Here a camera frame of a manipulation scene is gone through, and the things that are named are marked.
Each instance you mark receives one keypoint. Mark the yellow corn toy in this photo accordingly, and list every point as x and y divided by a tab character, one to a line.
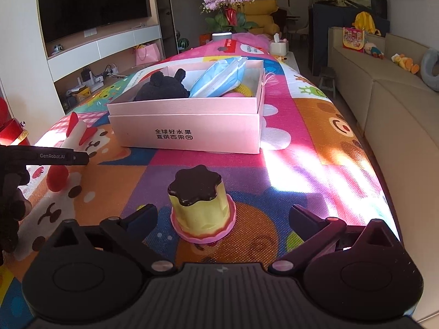
244	89

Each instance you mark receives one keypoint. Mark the orange box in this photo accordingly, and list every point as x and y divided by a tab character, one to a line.
205	39

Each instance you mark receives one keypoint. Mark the beige sofa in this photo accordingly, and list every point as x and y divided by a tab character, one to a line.
394	109

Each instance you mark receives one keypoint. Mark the blue face mask packet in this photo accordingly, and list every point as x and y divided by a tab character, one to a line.
216	78

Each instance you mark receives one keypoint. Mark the white and red toy pen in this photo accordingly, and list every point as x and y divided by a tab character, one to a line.
76	137

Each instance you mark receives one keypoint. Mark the black plush hat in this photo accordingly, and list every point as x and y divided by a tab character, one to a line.
161	87

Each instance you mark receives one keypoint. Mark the yellow plush chair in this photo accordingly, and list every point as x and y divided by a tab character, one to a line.
262	13

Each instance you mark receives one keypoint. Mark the small doll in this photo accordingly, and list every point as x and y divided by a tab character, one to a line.
374	50

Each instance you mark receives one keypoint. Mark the white wall shelf unit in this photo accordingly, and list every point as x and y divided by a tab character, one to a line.
113	43

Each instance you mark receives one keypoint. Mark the glass fish tank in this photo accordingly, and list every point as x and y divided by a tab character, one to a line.
343	24

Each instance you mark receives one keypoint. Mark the small wooden stool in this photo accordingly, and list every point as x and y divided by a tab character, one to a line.
328	77

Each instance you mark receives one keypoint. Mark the colourful cartoon play mat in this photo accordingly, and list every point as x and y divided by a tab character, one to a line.
301	150

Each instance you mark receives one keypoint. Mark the yellow box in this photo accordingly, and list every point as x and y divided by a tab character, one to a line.
82	95

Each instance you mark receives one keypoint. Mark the yellow backpack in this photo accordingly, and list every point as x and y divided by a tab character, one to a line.
365	22

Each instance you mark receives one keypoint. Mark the grey neck pillow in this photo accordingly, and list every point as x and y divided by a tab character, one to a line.
430	70

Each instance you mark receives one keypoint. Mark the pink orchid plant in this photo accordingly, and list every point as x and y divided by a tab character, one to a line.
228	7

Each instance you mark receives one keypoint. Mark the watermelon ball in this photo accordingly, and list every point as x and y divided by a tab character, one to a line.
183	44

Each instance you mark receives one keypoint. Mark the pink and teal toy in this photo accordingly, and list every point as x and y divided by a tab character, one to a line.
231	94

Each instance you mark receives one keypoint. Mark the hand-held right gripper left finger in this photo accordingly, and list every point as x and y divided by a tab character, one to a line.
144	218

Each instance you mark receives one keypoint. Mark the white tissue box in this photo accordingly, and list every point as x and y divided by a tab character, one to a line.
278	46

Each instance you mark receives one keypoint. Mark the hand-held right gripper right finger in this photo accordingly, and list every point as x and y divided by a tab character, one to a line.
305	218

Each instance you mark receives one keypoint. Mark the colourful printed bag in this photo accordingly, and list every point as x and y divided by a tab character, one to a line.
353	39

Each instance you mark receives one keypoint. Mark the pink cardboard box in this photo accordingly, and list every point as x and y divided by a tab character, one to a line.
185	126

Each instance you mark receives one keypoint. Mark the pink gift bag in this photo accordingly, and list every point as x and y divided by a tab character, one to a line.
147	55

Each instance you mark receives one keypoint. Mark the orange plush toy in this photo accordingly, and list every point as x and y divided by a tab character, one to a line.
406	63

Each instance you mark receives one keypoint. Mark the yellow pudding toy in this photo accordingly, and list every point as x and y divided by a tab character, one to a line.
200	202

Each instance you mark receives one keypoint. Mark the black television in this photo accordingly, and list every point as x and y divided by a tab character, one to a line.
92	3

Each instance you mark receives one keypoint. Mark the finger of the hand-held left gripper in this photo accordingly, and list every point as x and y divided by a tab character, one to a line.
51	157

